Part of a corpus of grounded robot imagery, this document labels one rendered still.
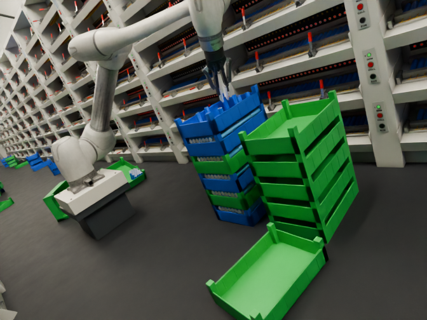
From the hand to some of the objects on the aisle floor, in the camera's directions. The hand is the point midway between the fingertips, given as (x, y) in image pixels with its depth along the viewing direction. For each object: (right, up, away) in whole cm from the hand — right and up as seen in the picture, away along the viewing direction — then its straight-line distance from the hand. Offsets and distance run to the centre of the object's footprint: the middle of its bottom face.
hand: (223, 93), depth 121 cm
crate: (+13, -64, -38) cm, 76 cm away
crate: (-113, -67, +94) cm, 162 cm away
